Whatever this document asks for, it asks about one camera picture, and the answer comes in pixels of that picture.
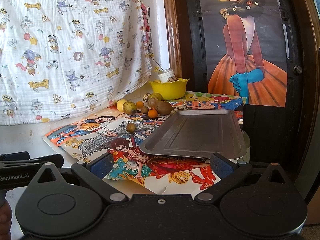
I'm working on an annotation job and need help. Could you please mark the small brown longan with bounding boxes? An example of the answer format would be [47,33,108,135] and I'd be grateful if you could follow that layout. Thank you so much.
[126,122,136,133]

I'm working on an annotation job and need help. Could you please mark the yellow lemon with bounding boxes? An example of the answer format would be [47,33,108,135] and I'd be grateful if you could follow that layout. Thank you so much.
[116,99,126,112]

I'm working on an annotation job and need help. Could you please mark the green-yellow blemished pear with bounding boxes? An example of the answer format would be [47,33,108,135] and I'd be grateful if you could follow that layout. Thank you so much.
[123,101,137,115]

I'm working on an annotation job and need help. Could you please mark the small orange kumquat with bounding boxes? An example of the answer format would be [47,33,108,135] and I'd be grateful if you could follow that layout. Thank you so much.
[136,101,144,108]
[148,109,158,119]

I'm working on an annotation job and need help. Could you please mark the striped pepino melon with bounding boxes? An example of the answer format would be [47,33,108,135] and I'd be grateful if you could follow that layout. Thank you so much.
[143,93,151,103]

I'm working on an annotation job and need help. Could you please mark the large brown kiwi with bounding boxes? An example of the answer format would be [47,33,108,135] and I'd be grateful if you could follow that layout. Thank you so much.
[155,101,173,115]

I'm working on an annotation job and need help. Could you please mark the yellow-green mango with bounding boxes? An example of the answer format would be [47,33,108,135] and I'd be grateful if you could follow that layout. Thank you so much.
[149,93,163,101]

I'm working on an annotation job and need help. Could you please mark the brown round sapodilla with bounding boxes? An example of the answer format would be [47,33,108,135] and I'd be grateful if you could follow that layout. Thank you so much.
[148,98,159,108]

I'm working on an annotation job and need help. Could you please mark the person's left hand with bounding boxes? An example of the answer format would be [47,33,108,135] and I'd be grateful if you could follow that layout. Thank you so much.
[0,200,12,240]

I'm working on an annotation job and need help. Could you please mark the pale green stool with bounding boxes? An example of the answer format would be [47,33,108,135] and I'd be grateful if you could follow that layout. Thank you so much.
[231,131,251,164]

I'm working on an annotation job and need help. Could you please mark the colourful cartoon drawings mat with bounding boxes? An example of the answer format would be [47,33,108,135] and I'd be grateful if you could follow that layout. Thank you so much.
[42,90,247,196]

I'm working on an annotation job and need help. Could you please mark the metal baking tray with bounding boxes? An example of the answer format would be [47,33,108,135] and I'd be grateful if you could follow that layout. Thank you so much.
[140,109,247,160]

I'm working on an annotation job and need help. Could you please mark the dark wooden door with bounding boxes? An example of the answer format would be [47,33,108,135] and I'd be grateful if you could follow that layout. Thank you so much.
[164,0,319,202]

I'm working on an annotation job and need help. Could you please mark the yellow plastic bowl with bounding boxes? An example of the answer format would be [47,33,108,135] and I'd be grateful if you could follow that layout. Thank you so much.
[148,78,189,100]

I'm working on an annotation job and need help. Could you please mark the striped melon in bowl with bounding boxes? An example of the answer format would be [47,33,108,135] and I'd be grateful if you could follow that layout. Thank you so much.
[168,76,178,82]

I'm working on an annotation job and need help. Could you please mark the white plastic jar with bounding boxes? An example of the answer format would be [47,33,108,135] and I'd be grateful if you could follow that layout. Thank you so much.
[158,68,175,83]

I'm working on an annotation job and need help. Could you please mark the white printed cloth curtain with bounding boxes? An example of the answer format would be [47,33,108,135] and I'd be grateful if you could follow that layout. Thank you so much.
[1,0,152,126]

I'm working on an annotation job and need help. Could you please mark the yellow flower twig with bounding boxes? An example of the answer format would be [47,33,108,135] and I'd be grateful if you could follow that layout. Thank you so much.
[148,53,164,73]

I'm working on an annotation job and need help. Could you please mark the girl poster on door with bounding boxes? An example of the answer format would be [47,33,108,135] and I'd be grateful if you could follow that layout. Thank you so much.
[199,0,289,107]

